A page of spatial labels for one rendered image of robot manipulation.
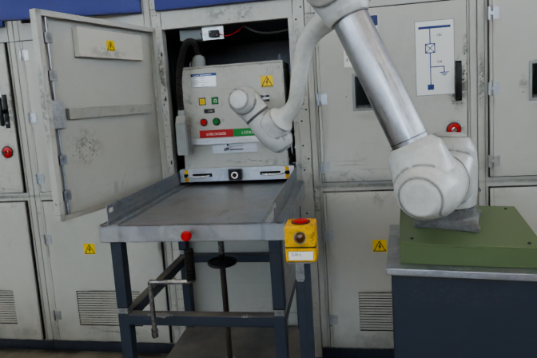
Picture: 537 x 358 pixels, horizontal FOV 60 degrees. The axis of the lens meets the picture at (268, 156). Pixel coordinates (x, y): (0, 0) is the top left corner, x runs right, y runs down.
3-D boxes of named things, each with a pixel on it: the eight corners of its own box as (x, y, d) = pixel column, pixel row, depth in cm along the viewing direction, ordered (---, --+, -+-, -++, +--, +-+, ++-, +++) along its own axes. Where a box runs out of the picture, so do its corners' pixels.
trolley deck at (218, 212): (286, 240, 143) (284, 221, 142) (101, 242, 153) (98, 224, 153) (304, 193, 209) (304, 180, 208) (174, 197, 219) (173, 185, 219)
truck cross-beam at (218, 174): (294, 178, 208) (293, 165, 207) (180, 182, 217) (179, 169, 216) (296, 177, 212) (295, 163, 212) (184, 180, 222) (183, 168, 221)
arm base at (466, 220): (482, 209, 150) (483, 192, 149) (479, 232, 130) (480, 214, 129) (423, 205, 158) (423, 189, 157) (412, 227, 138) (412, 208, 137)
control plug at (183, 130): (188, 155, 204) (184, 115, 202) (177, 156, 205) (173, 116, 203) (193, 153, 212) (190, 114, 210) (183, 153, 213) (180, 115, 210)
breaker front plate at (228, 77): (288, 169, 208) (281, 61, 202) (185, 173, 216) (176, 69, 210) (288, 168, 209) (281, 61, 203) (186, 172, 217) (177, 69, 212)
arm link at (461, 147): (482, 197, 143) (483, 128, 139) (470, 215, 128) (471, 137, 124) (428, 192, 152) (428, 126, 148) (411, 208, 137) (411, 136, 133)
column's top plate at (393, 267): (524, 231, 155) (524, 225, 155) (569, 283, 113) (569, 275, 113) (390, 229, 167) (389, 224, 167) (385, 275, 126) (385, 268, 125)
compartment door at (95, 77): (48, 221, 167) (21, 10, 158) (160, 186, 223) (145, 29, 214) (61, 222, 164) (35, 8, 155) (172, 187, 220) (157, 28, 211)
